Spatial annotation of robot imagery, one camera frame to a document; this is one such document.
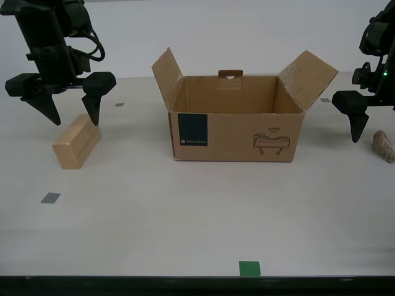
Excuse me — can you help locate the green tape square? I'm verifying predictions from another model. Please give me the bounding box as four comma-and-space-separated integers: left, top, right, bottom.
239, 260, 262, 277

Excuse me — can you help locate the light wooden block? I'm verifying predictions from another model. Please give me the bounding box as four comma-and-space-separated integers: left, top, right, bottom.
51, 113, 102, 170

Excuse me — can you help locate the brown cardboard box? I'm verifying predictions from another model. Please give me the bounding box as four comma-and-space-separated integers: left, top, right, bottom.
151, 47, 339, 163

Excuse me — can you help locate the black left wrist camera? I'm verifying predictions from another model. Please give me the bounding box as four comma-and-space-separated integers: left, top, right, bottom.
71, 46, 93, 76

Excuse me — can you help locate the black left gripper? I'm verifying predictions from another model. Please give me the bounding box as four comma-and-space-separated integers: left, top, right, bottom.
5, 43, 117, 126

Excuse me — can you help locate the black looped cable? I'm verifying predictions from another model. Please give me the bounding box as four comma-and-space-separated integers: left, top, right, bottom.
66, 27, 105, 62

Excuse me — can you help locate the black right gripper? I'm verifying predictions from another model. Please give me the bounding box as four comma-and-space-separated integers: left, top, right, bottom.
331, 46, 395, 143

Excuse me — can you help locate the speckled granite rock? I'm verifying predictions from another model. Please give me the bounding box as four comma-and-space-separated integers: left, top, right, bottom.
371, 129, 395, 163

